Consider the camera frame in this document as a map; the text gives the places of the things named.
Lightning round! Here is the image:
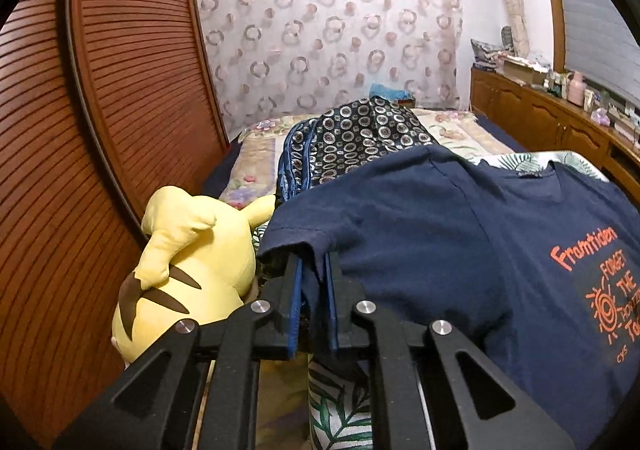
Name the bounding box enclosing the yellow Pikachu plush toy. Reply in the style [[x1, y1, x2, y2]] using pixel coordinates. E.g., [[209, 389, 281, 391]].
[[111, 186, 276, 364]]

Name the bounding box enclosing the navy blue t-shirt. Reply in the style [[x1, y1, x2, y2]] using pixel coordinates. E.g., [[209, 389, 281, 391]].
[[258, 146, 639, 449]]

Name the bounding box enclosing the wooden louvered wardrobe door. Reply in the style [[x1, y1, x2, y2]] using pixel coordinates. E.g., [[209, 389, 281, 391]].
[[1, 0, 229, 449]]

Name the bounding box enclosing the circle patterned dark pillow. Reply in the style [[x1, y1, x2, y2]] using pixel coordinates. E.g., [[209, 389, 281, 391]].
[[276, 96, 437, 205]]

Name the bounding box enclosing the grey window roller shutter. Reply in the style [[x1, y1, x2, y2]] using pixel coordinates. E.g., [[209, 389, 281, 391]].
[[562, 0, 640, 104]]

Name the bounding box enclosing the blue tissue box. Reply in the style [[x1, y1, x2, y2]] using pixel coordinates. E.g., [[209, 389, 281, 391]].
[[369, 83, 416, 108]]

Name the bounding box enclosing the floral bed sheet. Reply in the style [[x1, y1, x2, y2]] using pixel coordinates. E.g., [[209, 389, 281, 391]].
[[220, 109, 524, 209]]

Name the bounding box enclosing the circle patterned sheer curtain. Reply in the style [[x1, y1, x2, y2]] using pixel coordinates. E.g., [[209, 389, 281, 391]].
[[197, 0, 463, 136]]

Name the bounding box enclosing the wooden sideboard cabinet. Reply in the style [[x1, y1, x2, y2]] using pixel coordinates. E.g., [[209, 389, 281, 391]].
[[470, 68, 639, 204]]

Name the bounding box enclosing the palm leaf print blanket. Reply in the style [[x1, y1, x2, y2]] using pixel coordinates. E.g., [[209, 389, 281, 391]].
[[249, 150, 611, 450]]

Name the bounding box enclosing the purple small object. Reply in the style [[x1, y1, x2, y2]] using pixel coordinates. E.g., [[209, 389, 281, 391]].
[[590, 107, 611, 127]]

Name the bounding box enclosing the pink bottle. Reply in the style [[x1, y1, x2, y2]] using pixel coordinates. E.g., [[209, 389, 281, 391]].
[[567, 71, 586, 107]]

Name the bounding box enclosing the cardboard box on sideboard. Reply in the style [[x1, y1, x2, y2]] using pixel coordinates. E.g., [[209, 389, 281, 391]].
[[502, 57, 547, 85]]

